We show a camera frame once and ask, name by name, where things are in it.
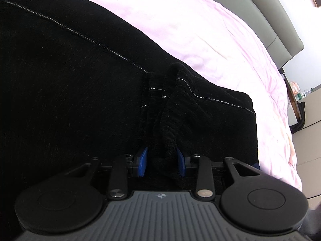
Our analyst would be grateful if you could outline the clear plastic water bottle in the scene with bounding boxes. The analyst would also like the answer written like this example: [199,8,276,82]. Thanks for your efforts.
[298,88,314,100]

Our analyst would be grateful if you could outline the white nightstand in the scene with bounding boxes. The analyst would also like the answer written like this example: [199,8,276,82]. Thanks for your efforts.
[278,66,321,131]

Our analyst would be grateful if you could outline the grey padded headboard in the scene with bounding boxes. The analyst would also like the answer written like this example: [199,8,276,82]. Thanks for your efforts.
[203,0,305,69]

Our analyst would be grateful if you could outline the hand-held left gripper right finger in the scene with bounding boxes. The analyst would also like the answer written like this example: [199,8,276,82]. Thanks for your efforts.
[176,148,262,199]

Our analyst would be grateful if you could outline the black cloth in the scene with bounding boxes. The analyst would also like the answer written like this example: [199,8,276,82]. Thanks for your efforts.
[289,101,307,132]

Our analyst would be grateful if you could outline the pink duvet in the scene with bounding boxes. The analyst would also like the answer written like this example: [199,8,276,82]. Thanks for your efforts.
[24,0,303,192]

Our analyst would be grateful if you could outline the black pants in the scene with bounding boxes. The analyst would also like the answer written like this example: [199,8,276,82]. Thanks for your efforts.
[0,0,260,234]

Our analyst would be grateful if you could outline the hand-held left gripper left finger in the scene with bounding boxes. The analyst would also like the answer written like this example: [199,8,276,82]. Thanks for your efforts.
[63,147,149,200]

